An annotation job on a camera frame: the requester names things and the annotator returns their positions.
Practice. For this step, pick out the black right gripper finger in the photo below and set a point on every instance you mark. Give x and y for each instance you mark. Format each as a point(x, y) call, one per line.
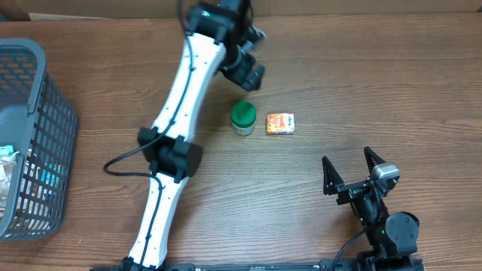
point(374, 162)
point(332, 180)

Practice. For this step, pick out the green lid jar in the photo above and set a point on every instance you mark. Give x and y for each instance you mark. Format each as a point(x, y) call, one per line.
point(243, 117)

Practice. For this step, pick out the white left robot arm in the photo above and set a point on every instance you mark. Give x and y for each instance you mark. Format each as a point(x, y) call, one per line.
point(218, 39)

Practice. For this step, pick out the orange tissue pack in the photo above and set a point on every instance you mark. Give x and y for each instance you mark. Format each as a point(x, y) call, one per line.
point(280, 124)

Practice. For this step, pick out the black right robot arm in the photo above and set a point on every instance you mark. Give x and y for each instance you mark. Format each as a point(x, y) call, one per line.
point(392, 237)

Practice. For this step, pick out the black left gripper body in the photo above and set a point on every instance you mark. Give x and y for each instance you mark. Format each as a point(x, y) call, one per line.
point(239, 68)

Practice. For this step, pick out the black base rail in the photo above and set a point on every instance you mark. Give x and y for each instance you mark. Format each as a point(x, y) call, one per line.
point(323, 265)

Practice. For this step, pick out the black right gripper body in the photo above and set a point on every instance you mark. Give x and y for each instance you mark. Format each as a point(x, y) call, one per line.
point(352, 193)

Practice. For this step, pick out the grey plastic basket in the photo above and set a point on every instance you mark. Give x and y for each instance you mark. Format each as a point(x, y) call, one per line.
point(41, 126)

